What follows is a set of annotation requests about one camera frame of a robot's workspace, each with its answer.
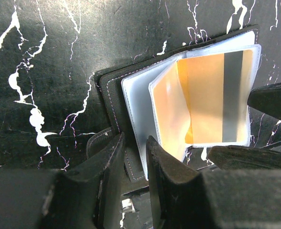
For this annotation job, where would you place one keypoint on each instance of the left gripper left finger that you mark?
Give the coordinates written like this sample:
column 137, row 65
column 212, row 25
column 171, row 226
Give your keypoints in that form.
column 86, row 197

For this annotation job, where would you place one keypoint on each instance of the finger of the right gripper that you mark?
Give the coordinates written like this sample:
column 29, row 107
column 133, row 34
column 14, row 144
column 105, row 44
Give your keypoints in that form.
column 242, row 157
column 267, row 99

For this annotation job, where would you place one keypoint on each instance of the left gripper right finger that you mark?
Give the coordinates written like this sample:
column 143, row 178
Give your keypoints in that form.
column 182, row 198

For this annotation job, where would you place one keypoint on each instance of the black card holder wallet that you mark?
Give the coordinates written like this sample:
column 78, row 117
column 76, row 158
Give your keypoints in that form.
column 146, row 99

